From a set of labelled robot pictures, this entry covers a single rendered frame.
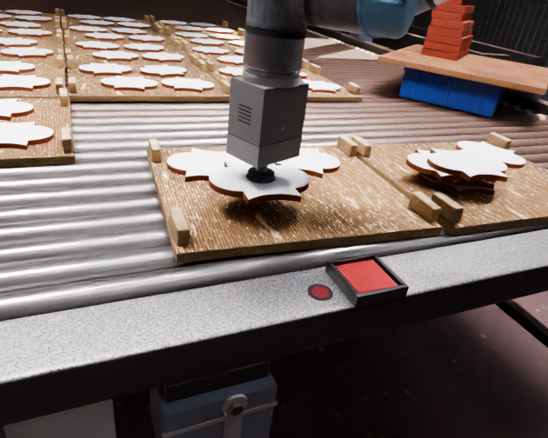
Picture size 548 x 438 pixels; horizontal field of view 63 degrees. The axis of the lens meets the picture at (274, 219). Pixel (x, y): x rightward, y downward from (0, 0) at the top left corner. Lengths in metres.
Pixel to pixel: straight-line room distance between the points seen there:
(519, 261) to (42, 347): 0.64
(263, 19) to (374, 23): 0.13
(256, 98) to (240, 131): 0.06
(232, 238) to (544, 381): 1.66
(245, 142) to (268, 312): 0.22
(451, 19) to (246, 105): 1.24
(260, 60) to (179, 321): 0.32
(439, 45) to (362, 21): 1.24
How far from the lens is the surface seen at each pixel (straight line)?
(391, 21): 0.52
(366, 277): 0.58
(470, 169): 0.85
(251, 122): 0.58
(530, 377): 2.06
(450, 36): 1.75
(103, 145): 0.94
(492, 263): 0.73
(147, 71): 1.43
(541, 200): 0.96
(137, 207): 0.72
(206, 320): 0.50
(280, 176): 0.66
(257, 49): 0.57
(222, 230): 0.61
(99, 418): 0.55
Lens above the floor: 1.26
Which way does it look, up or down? 30 degrees down
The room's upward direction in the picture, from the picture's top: 7 degrees clockwise
